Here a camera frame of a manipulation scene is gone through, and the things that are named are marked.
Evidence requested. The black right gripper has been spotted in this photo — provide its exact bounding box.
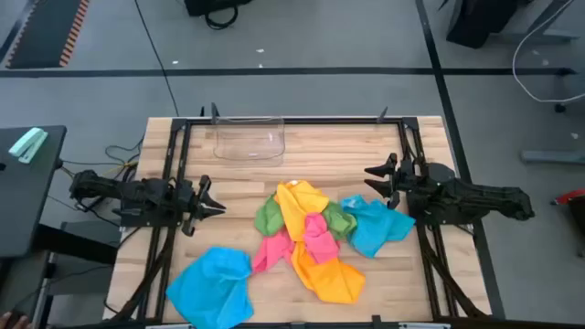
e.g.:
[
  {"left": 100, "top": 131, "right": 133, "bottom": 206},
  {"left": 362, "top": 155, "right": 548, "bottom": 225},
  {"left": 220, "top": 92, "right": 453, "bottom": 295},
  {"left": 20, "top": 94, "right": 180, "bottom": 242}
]
[{"left": 363, "top": 153, "right": 429, "bottom": 211}]

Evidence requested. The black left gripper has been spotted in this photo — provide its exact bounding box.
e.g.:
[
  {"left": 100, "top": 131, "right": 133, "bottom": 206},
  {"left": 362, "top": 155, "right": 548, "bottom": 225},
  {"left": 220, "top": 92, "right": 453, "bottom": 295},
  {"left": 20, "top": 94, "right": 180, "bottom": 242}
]
[{"left": 175, "top": 175, "right": 228, "bottom": 238}]

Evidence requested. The pink microfiber towel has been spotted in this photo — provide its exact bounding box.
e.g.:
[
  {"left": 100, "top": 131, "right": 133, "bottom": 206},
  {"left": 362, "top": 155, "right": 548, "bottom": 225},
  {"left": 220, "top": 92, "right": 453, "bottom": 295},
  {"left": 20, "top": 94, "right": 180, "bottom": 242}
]
[
  {"left": 303, "top": 212, "right": 342, "bottom": 265},
  {"left": 250, "top": 228, "right": 296, "bottom": 274}
]

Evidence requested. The blue microfiber towel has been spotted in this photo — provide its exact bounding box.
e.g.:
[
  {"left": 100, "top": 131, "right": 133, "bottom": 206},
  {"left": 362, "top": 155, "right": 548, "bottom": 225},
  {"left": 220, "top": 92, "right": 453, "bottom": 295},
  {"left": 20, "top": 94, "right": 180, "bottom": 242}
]
[
  {"left": 165, "top": 246, "right": 255, "bottom": 329},
  {"left": 340, "top": 194, "right": 417, "bottom": 260}
]

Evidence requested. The orange towel with white label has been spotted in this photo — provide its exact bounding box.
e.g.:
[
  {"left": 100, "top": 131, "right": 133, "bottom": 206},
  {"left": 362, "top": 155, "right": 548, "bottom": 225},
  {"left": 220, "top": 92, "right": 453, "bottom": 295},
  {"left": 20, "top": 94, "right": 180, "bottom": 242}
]
[{"left": 273, "top": 179, "right": 330, "bottom": 242}]

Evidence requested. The green microfiber towel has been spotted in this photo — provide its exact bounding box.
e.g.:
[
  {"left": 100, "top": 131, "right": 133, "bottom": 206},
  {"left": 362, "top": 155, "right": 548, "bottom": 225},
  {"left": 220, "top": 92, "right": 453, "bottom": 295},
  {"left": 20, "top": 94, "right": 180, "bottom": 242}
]
[
  {"left": 321, "top": 200, "right": 358, "bottom": 242},
  {"left": 253, "top": 194, "right": 287, "bottom": 238}
]

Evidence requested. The orange microfiber towel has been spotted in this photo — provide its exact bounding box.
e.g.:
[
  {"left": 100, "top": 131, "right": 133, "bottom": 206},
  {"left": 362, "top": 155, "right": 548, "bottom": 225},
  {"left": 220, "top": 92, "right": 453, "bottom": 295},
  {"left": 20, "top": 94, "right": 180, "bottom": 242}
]
[{"left": 291, "top": 239, "right": 367, "bottom": 305}]

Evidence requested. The clear plastic bin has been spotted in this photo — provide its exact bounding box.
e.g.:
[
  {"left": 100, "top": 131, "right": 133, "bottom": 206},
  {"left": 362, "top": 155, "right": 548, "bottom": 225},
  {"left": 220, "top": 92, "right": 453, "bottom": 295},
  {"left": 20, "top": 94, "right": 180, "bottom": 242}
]
[{"left": 212, "top": 116, "right": 287, "bottom": 168}]

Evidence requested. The grey desk foot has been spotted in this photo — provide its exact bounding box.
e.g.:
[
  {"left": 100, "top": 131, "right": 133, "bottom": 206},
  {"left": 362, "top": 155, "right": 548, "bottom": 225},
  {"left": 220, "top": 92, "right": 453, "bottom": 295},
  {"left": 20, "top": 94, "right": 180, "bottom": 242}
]
[{"left": 520, "top": 149, "right": 585, "bottom": 165}]

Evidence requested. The black side table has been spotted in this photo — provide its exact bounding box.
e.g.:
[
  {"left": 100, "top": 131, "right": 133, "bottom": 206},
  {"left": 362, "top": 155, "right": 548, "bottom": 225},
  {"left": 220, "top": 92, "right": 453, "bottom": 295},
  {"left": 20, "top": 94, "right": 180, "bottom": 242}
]
[{"left": 0, "top": 124, "right": 69, "bottom": 260}]

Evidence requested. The black computer case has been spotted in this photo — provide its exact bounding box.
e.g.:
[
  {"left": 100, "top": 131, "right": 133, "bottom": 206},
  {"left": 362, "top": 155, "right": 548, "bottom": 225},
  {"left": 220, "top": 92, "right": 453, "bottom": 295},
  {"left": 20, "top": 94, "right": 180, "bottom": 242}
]
[{"left": 445, "top": 0, "right": 534, "bottom": 50}]

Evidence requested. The red object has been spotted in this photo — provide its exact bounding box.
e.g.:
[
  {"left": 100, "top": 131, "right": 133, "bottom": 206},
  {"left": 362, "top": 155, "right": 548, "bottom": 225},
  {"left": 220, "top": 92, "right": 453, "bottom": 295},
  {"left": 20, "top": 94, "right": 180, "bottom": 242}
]
[{"left": 550, "top": 186, "right": 585, "bottom": 207}]

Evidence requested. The mint green stapler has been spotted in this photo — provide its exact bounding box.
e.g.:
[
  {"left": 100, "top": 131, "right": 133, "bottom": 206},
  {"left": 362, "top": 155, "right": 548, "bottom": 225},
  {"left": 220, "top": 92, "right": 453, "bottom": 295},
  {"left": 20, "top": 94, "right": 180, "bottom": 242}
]
[{"left": 7, "top": 126, "right": 49, "bottom": 165}]

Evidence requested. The black box on floor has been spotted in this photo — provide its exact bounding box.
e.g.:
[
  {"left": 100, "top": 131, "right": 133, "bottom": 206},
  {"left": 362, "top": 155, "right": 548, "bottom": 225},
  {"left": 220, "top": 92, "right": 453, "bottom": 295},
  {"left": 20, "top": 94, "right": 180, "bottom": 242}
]
[{"left": 183, "top": 0, "right": 253, "bottom": 18}]

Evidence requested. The person's hand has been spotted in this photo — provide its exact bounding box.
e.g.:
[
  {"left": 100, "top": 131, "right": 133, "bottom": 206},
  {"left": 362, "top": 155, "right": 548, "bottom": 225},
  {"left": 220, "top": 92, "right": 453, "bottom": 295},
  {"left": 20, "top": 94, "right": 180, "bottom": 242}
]
[{"left": 0, "top": 312, "right": 29, "bottom": 329}]

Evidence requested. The black mat with orange edge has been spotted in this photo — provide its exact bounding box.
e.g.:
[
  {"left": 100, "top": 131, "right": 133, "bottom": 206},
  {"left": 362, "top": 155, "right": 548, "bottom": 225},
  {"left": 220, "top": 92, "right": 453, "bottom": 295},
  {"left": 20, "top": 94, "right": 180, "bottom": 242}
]
[{"left": 3, "top": 0, "right": 91, "bottom": 70}]

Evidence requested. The yellow cable beside table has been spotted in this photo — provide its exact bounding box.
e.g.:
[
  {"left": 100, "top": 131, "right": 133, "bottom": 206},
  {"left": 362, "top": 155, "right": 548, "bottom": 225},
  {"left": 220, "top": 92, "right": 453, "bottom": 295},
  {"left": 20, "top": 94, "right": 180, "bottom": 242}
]
[{"left": 107, "top": 159, "right": 140, "bottom": 178}]

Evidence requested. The black cable beside table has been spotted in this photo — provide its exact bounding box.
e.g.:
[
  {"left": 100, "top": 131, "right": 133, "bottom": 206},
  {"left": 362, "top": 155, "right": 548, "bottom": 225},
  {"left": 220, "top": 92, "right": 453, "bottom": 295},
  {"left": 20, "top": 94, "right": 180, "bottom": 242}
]
[{"left": 103, "top": 135, "right": 145, "bottom": 166}]

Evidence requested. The thin black floor cable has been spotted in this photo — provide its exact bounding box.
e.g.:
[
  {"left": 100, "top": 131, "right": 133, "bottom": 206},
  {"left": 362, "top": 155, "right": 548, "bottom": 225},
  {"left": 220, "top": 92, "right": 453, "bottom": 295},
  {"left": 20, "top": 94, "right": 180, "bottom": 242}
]
[{"left": 133, "top": 0, "right": 180, "bottom": 118}]

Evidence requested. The white floor cable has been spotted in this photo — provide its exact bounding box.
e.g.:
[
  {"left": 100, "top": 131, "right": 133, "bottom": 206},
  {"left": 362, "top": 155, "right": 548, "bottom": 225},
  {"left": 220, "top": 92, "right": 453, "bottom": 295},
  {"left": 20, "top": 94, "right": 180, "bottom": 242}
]
[{"left": 511, "top": 0, "right": 585, "bottom": 104}]

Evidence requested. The black cable loop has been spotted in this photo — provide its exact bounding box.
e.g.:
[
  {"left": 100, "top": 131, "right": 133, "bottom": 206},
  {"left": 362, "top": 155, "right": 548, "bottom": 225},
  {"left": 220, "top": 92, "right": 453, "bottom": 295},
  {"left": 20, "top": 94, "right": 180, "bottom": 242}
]
[{"left": 203, "top": 5, "right": 239, "bottom": 31}]

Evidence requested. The grey desk frame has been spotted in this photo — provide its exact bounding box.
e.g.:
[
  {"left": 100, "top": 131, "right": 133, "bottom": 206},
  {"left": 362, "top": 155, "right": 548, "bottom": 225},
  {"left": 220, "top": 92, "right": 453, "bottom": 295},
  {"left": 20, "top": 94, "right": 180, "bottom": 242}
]
[{"left": 497, "top": 0, "right": 581, "bottom": 45}]

